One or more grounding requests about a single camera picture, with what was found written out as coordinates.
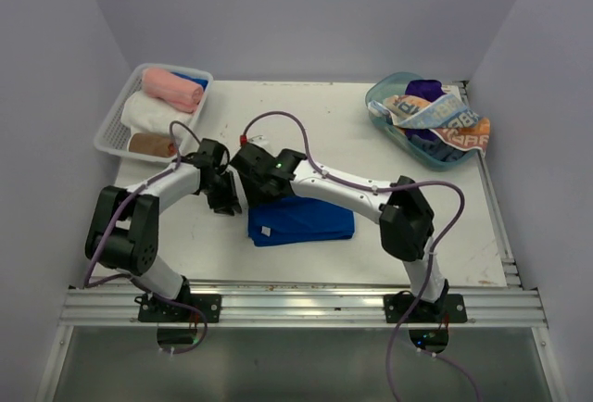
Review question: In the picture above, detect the royal blue towel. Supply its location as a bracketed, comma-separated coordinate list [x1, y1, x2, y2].
[247, 196, 355, 247]

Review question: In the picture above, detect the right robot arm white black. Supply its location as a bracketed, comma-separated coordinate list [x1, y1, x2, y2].
[231, 143, 448, 321]

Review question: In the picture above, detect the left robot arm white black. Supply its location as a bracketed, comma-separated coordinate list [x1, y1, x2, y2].
[84, 139, 241, 321]

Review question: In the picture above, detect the brown rolled towel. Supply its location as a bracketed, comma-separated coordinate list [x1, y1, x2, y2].
[128, 133, 177, 157]

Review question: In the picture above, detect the pink rolled towel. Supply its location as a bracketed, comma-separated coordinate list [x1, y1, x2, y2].
[142, 67, 204, 113]

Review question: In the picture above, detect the blue rolled towel in basket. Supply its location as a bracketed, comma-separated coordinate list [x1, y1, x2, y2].
[171, 71, 209, 94]

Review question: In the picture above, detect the white rolled towel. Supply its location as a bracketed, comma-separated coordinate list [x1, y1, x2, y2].
[120, 91, 194, 136]

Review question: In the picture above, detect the white plastic mesh basket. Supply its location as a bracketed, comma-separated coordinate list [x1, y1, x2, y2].
[94, 63, 214, 164]

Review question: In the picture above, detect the teal transparent plastic tub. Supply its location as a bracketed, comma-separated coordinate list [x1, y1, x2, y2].
[365, 72, 490, 171]

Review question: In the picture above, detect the grey-blue towel in tub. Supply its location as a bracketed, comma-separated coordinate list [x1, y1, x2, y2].
[409, 135, 466, 163]

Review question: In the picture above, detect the purple towel in tub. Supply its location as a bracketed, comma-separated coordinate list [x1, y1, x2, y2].
[405, 79, 445, 103]

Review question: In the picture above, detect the orange blue printed towel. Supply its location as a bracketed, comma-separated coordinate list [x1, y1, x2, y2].
[367, 94, 490, 153]

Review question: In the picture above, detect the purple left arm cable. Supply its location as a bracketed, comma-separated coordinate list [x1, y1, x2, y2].
[82, 119, 209, 357]

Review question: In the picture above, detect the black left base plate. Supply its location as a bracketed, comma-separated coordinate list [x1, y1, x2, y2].
[134, 294, 222, 323]

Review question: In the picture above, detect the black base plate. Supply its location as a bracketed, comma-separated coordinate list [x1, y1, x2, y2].
[134, 294, 222, 323]
[383, 291, 468, 324]

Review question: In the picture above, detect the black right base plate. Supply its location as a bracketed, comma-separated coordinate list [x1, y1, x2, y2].
[383, 291, 468, 324]

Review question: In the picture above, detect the aluminium mounting rail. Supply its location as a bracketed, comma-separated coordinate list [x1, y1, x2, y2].
[58, 283, 548, 328]

